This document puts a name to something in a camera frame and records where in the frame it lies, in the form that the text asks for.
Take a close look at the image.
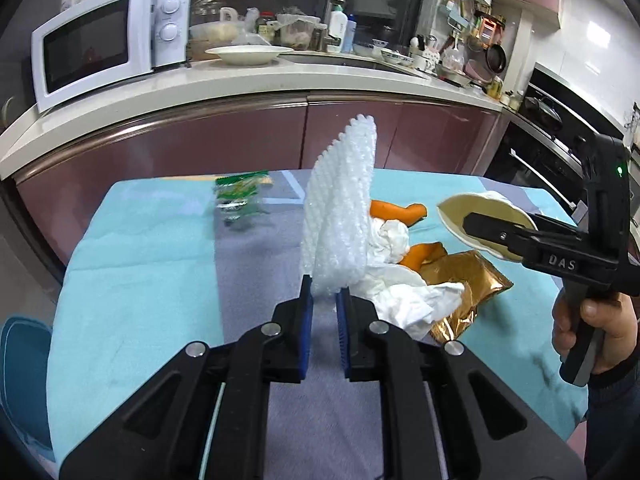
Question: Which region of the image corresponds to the cream ceramic plate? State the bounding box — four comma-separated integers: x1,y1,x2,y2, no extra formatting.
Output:
436,190,540,263

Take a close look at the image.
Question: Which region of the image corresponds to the teal printed tablecloth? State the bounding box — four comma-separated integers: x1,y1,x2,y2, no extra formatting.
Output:
45,167,592,480

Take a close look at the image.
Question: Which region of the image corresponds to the glass jar with lid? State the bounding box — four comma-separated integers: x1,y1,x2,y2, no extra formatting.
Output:
192,0,228,25

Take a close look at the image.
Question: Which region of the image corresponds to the grey refrigerator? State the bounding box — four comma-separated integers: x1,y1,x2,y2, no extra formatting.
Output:
0,5,40,135

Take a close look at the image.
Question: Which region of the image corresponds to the kitchen counter with pink cabinets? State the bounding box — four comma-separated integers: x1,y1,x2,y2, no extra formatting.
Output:
0,54,507,273

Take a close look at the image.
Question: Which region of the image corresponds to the steel sink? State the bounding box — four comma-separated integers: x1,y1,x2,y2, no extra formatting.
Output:
285,52,432,79

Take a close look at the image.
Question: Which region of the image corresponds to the black frying pan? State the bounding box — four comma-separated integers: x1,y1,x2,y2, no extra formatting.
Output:
482,42,507,74

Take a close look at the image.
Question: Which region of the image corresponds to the black wok with glass lid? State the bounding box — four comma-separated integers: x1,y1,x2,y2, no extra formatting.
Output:
522,95,564,129

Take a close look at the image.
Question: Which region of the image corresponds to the person's right hand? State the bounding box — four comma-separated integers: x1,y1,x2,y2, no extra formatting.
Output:
551,292,640,375

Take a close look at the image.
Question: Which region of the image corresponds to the white utensil holder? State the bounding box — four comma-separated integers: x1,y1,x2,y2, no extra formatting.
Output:
410,35,442,72

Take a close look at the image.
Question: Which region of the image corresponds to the clear plastic bag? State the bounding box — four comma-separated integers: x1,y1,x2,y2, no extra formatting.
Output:
235,7,264,47

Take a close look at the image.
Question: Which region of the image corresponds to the gold foil bag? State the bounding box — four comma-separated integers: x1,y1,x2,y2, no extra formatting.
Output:
417,251,515,347

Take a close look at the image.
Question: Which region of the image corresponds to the bubble wrap sheet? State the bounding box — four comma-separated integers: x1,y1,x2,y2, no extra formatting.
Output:
300,114,379,302

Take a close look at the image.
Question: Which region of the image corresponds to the jar with red lid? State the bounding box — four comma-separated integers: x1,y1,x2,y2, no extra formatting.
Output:
257,10,277,44

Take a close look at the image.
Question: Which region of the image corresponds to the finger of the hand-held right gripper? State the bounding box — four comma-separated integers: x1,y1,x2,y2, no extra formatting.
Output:
531,214,589,236
462,211,542,262

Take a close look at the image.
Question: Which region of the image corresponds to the white microwave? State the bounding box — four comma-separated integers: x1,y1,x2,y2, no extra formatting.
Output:
31,0,192,113

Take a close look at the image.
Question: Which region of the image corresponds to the teal plastic stool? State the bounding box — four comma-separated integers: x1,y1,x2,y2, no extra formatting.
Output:
0,316,57,462

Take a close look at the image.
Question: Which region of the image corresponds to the small white tissue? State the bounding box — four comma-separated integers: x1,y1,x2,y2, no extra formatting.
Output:
367,217,412,266

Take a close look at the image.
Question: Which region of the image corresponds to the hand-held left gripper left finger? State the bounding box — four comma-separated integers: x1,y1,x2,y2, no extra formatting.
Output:
60,275,314,480

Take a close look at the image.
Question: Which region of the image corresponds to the green snack wrapper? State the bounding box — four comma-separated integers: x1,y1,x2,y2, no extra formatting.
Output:
214,171,274,232

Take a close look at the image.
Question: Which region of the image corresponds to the large white tissue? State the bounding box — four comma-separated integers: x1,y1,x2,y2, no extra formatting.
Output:
349,261,467,342

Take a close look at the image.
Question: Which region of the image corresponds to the orange wall rack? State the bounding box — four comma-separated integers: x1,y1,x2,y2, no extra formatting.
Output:
472,10,506,44

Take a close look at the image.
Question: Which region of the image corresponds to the clear bag with food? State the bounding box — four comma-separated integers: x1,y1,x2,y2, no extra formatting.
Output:
442,35,467,72

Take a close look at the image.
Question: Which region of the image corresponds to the built-in black oven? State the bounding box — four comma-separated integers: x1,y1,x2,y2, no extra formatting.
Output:
492,110,590,222

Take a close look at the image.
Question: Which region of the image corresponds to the blue wall rack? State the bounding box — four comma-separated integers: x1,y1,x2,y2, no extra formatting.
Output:
437,0,474,32

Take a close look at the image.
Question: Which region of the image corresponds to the white shallow bowl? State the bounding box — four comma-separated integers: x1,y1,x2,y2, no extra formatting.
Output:
205,45,295,66

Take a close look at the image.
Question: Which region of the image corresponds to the orange peel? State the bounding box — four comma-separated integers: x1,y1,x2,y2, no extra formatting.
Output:
400,241,447,272
369,200,427,227

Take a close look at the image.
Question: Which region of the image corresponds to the person's right forearm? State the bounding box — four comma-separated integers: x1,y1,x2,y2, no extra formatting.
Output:
585,355,640,480

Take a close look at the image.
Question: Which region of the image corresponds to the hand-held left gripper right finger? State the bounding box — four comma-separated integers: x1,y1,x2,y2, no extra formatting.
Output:
336,287,586,480

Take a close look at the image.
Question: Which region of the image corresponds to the white pump bottle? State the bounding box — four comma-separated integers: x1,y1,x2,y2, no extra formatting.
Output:
327,2,350,54

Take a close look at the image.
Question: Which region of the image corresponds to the black range hood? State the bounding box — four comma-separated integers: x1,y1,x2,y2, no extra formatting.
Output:
527,62,627,142

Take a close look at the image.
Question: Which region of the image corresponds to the white tub with plastic bag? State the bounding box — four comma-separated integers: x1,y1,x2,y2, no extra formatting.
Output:
276,10,321,52

